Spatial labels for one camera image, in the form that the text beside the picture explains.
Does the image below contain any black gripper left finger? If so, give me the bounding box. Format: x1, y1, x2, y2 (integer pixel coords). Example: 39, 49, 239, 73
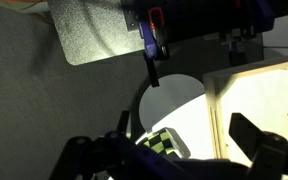
49, 110, 131, 180

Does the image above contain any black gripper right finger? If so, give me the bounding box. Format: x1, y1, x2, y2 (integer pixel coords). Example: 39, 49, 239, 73
229, 112, 288, 180

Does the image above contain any light wooden slatted tray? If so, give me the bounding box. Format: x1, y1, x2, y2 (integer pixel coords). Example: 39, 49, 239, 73
202, 53, 288, 162

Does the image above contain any patterned soft box number four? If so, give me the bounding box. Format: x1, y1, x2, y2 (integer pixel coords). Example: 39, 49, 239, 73
143, 127, 192, 160

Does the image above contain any white round table base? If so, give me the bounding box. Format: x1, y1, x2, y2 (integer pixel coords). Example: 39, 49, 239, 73
138, 73, 207, 134

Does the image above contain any grey speckled floor mat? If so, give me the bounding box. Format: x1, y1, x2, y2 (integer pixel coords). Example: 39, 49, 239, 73
47, 0, 146, 66

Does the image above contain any blue clamp orange handle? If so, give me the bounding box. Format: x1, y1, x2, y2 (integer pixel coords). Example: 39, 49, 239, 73
138, 6, 171, 88

